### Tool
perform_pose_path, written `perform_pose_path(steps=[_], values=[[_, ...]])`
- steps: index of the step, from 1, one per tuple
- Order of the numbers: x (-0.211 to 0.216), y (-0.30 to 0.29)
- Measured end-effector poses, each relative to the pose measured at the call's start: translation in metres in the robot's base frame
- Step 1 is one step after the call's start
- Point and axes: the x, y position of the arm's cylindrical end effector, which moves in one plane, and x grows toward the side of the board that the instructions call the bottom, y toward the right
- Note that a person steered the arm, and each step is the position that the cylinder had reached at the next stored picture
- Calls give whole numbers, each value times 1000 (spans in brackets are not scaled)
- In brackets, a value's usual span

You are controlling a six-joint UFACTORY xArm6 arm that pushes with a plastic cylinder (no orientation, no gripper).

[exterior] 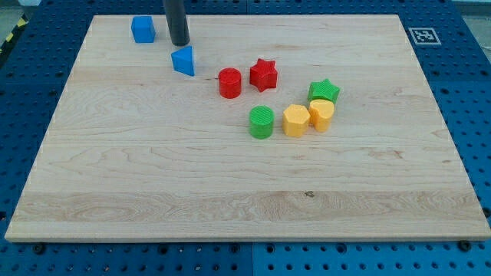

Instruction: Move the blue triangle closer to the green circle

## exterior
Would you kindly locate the red star block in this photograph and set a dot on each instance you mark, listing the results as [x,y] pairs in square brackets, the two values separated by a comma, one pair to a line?
[263,75]

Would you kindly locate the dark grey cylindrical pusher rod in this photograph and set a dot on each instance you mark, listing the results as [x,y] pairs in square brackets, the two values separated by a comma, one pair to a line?
[177,22]

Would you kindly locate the green cylinder block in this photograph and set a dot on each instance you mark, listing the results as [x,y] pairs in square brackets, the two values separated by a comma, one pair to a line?
[261,122]

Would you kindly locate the green star block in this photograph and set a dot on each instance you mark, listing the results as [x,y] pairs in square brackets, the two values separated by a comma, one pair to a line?
[323,90]

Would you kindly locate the blue cube block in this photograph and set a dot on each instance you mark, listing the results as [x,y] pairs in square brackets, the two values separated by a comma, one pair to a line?
[142,29]

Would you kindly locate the yellow hexagon block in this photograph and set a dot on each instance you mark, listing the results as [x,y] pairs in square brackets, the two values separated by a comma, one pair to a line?
[295,121]

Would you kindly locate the red cylinder block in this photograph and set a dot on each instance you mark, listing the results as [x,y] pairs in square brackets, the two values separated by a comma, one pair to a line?
[230,83]

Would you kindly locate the white fiducial marker tag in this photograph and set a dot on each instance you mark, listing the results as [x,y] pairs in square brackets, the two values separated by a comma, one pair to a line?
[424,36]

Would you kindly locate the yellow heart block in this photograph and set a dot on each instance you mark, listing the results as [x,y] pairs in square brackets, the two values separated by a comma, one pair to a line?
[321,112]

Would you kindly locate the blue triangle block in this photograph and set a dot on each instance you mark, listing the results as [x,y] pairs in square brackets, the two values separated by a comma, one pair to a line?
[183,61]

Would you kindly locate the black yellow hazard tape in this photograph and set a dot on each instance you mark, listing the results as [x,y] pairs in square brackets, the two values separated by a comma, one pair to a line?
[14,35]

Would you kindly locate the light wooden board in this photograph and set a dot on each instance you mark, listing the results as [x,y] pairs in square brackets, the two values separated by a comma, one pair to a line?
[136,152]

